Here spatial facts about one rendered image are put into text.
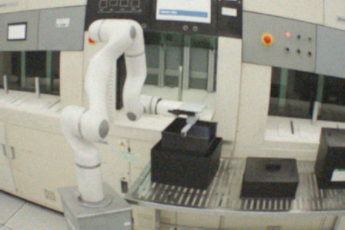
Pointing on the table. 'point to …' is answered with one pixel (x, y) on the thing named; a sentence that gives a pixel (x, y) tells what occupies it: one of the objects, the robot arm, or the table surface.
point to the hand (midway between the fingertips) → (192, 111)
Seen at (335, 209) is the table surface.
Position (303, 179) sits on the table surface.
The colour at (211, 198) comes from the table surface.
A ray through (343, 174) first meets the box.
